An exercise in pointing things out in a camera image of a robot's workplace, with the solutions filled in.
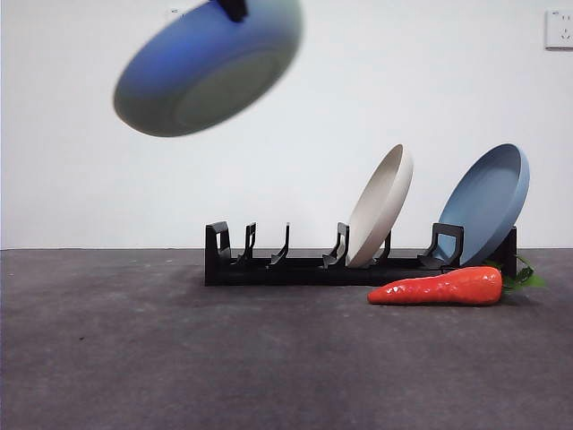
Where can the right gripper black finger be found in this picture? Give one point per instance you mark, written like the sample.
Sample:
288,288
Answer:
233,8

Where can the green plate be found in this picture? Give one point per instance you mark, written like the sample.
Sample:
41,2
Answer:
201,76

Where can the orange carrot with green leaves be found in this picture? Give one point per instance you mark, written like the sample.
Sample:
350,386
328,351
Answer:
443,289

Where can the beige plate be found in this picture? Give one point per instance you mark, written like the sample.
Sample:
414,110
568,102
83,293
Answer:
380,210

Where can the black plate rack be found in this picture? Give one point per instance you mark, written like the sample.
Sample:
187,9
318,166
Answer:
286,274

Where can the blue plate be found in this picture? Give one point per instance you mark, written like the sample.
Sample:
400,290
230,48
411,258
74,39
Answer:
483,206

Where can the white wall socket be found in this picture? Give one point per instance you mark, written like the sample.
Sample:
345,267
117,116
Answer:
172,15
559,29

